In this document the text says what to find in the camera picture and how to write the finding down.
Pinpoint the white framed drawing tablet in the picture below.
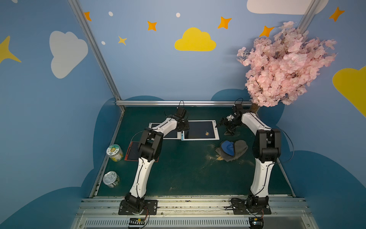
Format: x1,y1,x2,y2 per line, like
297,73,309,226
148,123,182,140

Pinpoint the grey blue wiping cloth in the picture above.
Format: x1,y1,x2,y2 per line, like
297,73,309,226
215,140,248,162

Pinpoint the red framed drawing tablet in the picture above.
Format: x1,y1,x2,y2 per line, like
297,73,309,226
125,142,161,162

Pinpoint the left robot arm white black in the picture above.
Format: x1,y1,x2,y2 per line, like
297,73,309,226
124,107,189,214

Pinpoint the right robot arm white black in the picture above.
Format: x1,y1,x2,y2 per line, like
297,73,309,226
219,104,281,207

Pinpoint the pink cherry blossom tree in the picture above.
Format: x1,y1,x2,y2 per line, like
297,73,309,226
237,21,337,107

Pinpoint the silver can lying down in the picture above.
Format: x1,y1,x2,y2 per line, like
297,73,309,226
103,171,120,188

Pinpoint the right controller board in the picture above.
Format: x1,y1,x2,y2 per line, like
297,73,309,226
249,218,264,229

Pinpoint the controller board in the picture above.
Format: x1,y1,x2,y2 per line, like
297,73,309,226
249,218,264,229
128,218,148,228

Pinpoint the left controller board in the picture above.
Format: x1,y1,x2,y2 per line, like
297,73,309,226
128,218,148,228

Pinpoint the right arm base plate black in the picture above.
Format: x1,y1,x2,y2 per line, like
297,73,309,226
230,197,272,215

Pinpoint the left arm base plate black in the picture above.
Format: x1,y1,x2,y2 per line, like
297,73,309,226
118,200,158,215

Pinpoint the aluminium mounting rail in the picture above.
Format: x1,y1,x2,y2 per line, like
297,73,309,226
71,195,318,229

